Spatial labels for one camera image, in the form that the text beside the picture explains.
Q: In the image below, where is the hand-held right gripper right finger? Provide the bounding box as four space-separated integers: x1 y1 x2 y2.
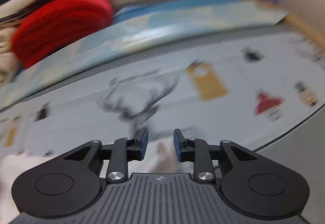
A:
173 128 257 184

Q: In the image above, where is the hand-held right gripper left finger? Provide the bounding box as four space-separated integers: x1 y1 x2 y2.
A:
63 128 149 184

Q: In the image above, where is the white long-sleeved shirt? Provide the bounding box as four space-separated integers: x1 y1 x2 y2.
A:
0 138 193 184

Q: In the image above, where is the printed play mat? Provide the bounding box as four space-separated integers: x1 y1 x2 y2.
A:
0 26 325 161

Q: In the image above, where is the grey bed sheet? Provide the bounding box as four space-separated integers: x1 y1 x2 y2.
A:
254 105 325 224

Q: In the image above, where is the blue folded mat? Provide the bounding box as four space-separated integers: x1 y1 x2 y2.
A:
0 0 289 111

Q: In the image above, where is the red folded blanket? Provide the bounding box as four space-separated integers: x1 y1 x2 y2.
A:
11 0 114 69

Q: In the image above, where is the cream folded blanket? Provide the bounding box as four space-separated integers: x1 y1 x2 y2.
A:
0 29 24 85

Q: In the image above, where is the wooden bed frame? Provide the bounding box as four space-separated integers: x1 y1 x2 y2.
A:
218 0 325 47

